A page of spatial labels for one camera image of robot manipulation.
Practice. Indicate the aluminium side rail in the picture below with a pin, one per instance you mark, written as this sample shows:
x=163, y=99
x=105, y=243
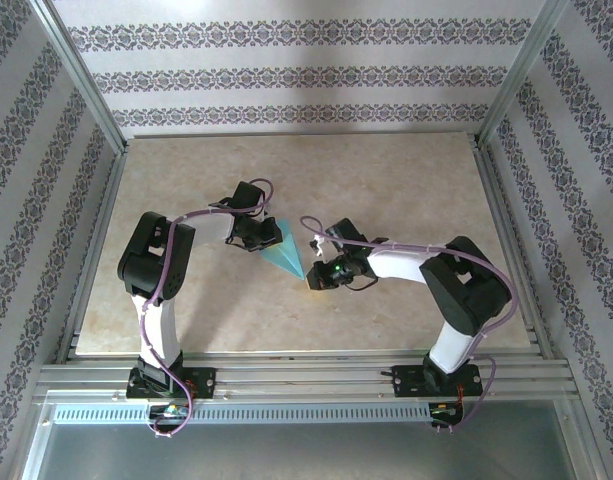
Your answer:
x=496, y=190
x=106, y=200

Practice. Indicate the small circuit board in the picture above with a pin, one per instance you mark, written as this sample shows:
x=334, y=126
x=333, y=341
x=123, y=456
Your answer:
x=171, y=411
x=445, y=409

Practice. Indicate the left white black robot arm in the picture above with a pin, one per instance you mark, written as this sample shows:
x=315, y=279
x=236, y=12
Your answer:
x=158, y=335

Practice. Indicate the grey sheet metal panel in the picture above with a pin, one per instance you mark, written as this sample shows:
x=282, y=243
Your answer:
x=306, y=452

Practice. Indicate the aluminium cross beam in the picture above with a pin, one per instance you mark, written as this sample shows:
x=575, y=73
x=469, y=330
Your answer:
x=306, y=380

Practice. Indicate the thin aluminium edge strip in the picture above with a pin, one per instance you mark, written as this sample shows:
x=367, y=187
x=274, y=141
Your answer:
x=306, y=134

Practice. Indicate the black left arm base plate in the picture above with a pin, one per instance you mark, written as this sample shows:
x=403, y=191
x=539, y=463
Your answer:
x=203, y=382

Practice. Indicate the teal cloth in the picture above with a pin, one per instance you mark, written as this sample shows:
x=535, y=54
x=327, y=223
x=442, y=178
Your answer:
x=288, y=252

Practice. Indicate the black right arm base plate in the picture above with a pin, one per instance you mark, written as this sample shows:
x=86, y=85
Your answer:
x=406, y=380

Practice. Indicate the aluminium frame post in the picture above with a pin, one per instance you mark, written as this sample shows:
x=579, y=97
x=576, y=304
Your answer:
x=522, y=75
x=86, y=82

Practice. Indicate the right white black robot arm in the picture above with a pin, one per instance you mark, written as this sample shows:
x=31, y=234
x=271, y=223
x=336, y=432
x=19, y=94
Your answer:
x=453, y=350

